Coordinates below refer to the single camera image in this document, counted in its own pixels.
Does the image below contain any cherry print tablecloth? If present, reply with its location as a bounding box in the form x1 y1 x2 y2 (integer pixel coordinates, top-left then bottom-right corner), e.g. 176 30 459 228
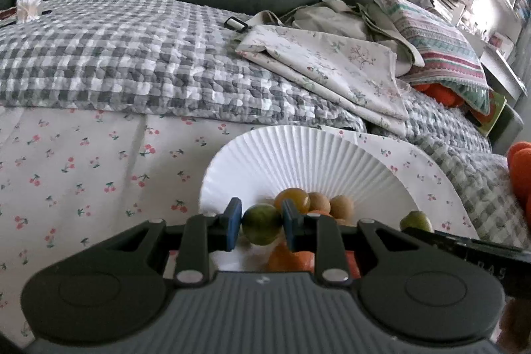
0 105 482 350

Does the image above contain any green yellow cushion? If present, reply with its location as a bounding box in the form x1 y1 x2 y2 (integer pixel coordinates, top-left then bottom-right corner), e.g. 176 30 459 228
469 89 509 137

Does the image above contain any floral folded cloth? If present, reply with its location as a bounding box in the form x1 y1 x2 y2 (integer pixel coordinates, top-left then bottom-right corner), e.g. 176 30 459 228
236 24 411 138

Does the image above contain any yellow round fruit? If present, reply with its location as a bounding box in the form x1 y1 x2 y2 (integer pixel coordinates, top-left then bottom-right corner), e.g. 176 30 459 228
274 188 311 214

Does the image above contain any striped patterned pillow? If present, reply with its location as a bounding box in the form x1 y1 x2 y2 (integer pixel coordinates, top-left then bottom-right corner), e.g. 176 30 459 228
369 0 492 112

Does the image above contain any small brown kiwi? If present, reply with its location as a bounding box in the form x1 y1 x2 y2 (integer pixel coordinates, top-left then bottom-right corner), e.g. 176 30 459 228
330 195 356 221

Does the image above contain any person's right hand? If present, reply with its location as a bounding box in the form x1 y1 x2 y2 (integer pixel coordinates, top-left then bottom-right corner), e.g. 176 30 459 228
500 296 531 353

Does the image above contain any medium orange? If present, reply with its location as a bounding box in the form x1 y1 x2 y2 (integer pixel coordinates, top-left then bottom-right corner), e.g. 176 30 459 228
507 142 531 224

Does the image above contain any green lime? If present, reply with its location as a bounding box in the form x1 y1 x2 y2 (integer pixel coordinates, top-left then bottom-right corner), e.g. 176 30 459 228
399 210 433 233

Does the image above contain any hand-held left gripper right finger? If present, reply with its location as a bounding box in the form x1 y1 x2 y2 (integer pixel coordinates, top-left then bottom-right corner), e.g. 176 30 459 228
282 200 432 286

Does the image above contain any white side table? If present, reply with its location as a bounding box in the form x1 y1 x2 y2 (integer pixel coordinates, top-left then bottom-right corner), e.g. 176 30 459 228
456 22 527 102

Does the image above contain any large orange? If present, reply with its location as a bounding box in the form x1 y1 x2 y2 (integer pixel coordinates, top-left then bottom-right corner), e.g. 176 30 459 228
266 241 317 272

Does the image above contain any grey checkered blanket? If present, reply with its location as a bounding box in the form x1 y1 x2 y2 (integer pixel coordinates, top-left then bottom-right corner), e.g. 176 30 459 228
0 0 531 251

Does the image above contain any green reddish round fruit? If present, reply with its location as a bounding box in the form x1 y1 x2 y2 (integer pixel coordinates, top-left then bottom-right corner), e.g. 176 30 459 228
242 204 284 247

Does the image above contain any clear plastic swab container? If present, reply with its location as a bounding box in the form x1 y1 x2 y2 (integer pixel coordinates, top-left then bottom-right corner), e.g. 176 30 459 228
16 0 45 24

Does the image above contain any bright orange bundle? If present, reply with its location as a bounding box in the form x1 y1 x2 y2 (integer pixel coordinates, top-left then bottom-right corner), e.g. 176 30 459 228
413 82 465 108

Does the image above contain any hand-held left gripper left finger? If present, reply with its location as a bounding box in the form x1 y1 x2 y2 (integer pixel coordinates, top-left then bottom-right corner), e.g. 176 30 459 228
106 197 242 288

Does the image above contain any white ribbed plate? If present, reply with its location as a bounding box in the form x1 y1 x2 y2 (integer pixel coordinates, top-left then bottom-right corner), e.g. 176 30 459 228
199 125 417 274

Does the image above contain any beige tote bag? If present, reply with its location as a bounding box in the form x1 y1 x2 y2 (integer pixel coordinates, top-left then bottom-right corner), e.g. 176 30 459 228
247 0 426 68

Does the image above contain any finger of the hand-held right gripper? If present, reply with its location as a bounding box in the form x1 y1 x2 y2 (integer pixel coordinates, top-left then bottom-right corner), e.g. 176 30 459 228
402 227 467 251

